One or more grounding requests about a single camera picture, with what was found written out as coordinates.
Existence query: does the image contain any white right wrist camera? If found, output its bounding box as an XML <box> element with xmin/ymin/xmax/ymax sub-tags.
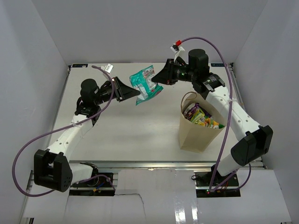
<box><xmin>171</xmin><ymin>40</ymin><xmax>185</xmax><ymax>61</ymax></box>

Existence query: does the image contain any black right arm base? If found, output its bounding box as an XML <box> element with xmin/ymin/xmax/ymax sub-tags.
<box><xmin>190</xmin><ymin>171</ymin><xmax>241</xmax><ymax>196</ymax></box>

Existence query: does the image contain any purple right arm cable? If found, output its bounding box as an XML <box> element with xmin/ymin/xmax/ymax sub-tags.
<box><xmin>182</xmin><ymin>36</ymin><xmax>252</xmax><ymax>193</ymax></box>

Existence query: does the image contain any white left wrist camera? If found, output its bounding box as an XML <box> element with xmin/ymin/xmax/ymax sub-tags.
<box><xmin>101</xmin><ymin>63</ymin><xmax>114</xmax><ymax>74</ymax></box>

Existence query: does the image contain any dark blue logo sticker right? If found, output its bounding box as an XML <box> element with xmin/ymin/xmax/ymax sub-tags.
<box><xmin>211</xmin><ymin>63</ymin><xmax>225</xmax><ymax>67</ymax></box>

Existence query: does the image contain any dark blue logo sticker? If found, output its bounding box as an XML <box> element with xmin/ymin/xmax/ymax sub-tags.
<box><xmin>71</xmin><ymin>63</ymin><xmax>88</xmax><ymax>68</ymax></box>
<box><xmin>211</xmin><ymin>63</ymin><xmax>225</xmax><ymax>67</ymax></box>

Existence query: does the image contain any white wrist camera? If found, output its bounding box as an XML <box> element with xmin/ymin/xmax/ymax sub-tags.
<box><xmin>171</xmin><ymin>40</ymin><xmax>185</xmax><ymax>61</ymax></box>
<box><xmin>101</xmin><ymin>63</ymin><xmax>114</xmax><ymax>74</ymax></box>

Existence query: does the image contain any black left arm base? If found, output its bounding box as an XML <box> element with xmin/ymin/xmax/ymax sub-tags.
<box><xmin>71</xmin><ymin>172</ymin><xmax>114</xmax><ymax>189</ymax></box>

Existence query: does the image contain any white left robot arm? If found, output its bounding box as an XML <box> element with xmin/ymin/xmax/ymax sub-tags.
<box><xmin>34</xmin><ymin>77</ymin><xmax>140</xmax><ymax>192</ymax></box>

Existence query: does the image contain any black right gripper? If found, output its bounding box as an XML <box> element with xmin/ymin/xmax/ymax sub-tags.
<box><xmin>152</xmin><ymin>59</ymin><xmax>197</xmax><ymax>86</ymax></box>

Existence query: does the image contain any dark blue logo sticker left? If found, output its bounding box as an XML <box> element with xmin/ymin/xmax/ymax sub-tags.
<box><xmin>71</xmin><ymin>63</ymin><xmax>88</xmax><ymax>68</ymax></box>

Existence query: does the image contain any brown paper bag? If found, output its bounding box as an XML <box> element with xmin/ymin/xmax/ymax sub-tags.
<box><xmin>178</xmin><ymin>91</ymin><xmax>227</xmax><ymax>153</ymax></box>

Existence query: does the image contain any green Fox's candy bag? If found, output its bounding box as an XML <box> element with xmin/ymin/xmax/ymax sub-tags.
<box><xmin>189</xmin><ymin>107</ymin><xmax>226</xmax><ymax>129</ymax></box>

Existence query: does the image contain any purple Fox's candy bag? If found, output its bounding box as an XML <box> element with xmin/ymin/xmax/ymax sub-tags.
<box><xmin>183</xmin><ymin>103</ymin><xmax>204</xmax><ymax>120</ymax></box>

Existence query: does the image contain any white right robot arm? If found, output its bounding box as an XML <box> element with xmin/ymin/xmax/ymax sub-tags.
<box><xmin>152</xmin><ymin>49</ymin><xmax>273</xmax><ymax>186</ymax></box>

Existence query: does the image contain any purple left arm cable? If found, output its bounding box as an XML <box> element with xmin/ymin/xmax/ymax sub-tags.
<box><xmin>12</xmin><ymin>65</ymin><xmax>116</xmax><ymax>197</ymax></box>

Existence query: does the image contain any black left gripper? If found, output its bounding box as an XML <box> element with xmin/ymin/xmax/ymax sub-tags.
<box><xmin>94</xmin><ymin>77</ymin><xmax>141</xmax><ymax>105</ymax></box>

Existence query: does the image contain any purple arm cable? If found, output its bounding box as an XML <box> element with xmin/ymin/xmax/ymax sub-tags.
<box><xmin>12</xmin><ymin>65</ymin><xmax>116</xmax><ymax>197</ymax></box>
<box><xmin>182</xmin><ymin>36</ymin><xmax>252</xmax><ymax>193</ymax></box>

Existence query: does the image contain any teal tissue packet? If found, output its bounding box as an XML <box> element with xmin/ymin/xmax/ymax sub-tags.
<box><xmin>129</xmin><ymin>65</ymin><xmax>164</xmax><ymax>105</ymax></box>

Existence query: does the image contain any brown M&M's packet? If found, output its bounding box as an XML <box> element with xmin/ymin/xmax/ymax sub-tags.
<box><xmin>183</xmin><ymin>109</ymin><xmax>189</xmax><ymax>119</ymax></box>

